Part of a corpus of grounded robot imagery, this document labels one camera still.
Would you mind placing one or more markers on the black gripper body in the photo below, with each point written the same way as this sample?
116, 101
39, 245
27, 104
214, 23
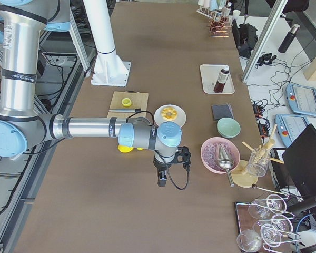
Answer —
160, 166

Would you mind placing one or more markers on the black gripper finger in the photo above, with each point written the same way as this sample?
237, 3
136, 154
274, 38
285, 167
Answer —
164, 178
160, 176

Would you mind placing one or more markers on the white round plate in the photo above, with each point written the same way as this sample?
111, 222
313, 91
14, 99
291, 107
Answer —
180, 120

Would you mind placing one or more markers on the braided yellow donut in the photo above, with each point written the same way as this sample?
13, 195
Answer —
169, 113

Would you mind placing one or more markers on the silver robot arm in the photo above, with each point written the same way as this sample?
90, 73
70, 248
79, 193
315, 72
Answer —
21, 127

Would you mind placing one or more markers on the white rectangular tray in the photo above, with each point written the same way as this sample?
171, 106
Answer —
209, 76

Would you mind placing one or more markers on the whole yellow lemon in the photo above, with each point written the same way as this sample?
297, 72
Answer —
124, 149

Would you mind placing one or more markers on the pink bowl with ice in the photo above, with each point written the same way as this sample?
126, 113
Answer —
209, 153

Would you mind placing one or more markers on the steel muddler tool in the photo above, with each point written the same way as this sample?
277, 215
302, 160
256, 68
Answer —
122, 110

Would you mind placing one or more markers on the steel ice scoop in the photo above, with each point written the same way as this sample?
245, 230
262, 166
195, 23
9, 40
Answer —
225, 162

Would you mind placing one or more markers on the wooden cutting board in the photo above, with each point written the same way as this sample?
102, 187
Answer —
139, 101

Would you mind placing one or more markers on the halved lemon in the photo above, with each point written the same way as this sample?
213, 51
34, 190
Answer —
126, 102

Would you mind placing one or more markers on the mint green bowl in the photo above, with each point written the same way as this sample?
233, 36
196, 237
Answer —
228, 127

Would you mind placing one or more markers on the wooden mug tree stand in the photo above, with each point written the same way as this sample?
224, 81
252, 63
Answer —
240, 175

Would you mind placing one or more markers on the dark grey folded cloth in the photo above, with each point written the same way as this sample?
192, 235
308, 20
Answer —
222, 111

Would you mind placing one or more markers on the clear glass mug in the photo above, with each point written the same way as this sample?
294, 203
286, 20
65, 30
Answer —
258, 162

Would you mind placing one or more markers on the wine glass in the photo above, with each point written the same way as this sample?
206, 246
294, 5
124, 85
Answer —
273, 204
270, 235
249, 241
282, 224

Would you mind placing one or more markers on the brown tea bottle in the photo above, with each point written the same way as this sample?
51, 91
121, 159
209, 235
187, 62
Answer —
222, 79

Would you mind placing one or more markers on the blue teach pendant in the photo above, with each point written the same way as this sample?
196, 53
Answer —
290, 126
301, 99

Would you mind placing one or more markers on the black laptop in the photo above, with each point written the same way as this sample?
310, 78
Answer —
300, 161

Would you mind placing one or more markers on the black thermos bottle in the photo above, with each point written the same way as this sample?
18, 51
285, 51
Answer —
289, 38

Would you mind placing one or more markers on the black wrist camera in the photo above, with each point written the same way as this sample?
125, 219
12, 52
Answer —
183, 156

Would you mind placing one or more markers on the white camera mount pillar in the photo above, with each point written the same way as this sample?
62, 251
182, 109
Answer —
109, 69

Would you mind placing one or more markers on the copper wire bottle rack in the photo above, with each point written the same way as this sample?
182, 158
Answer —
220, 25

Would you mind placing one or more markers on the aluminium frame post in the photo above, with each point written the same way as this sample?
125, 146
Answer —
271, 21

